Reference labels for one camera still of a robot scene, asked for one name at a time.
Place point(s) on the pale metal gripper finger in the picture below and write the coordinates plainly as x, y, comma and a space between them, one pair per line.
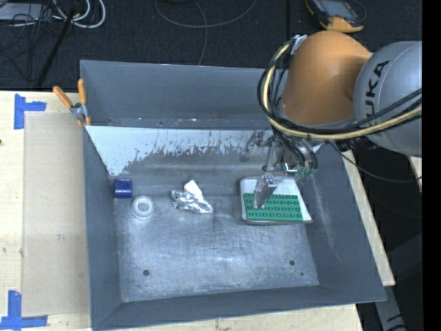
259, 195
270, 192

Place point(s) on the white flat tray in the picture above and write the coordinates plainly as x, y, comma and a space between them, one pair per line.
248, 185

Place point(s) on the green studded plate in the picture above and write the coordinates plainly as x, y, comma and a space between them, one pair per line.
282, 209

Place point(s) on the crumpled silver foil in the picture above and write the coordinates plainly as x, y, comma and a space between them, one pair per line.
189, 202

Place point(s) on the grey metal bin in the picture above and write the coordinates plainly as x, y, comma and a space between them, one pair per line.
213, 253

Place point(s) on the blue block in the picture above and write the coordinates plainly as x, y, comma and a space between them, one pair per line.
122, 188

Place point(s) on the pale flat board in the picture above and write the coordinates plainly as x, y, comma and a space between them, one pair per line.
51, 212

